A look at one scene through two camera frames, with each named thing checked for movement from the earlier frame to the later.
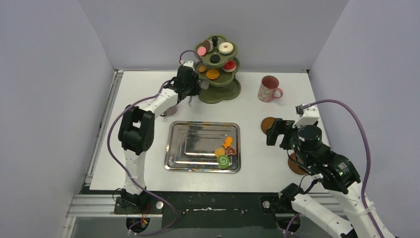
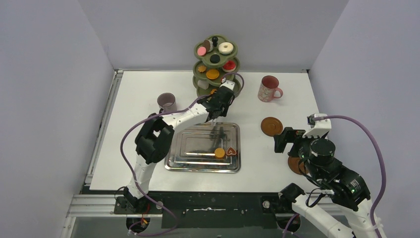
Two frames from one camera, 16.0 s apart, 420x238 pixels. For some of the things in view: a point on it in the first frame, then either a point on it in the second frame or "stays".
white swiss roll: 204,85 stays
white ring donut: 225,50 stays
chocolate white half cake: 209,45 stays
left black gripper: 194,79 -> 223,113
